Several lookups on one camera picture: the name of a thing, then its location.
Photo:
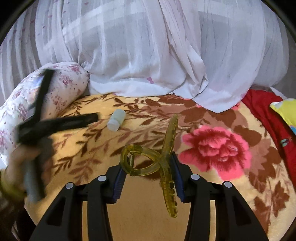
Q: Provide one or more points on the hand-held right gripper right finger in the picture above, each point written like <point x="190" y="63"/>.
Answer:
<point x="178" y="183"/>

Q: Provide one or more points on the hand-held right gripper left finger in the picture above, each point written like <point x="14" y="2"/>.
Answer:
<point x="119" y="185"/>

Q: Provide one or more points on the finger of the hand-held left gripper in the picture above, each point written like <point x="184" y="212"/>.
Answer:
<point x="42" y="90"/>
<point x="76" y="121"/>

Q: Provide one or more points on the yellow-green hair claw clip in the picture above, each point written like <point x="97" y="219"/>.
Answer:
<point x="143" y="172"/>

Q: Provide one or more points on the person's left hand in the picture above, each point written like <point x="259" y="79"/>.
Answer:
<point x="16" y="164"/>

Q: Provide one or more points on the floral folded quilt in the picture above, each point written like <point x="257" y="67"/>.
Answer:
<point x="67" y="78"/>

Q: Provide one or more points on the small white bottle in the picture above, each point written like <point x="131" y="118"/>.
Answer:
<point x="116" y="120"/>

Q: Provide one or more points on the yellow floral plush blanket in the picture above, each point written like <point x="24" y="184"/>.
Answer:
<point x="215" y="148"/>

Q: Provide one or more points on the white sheer curtain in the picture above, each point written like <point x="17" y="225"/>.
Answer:
<point x="138" y="46"/>

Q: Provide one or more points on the red cloth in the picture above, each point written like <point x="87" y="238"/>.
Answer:
<point x="261" y="109"/>

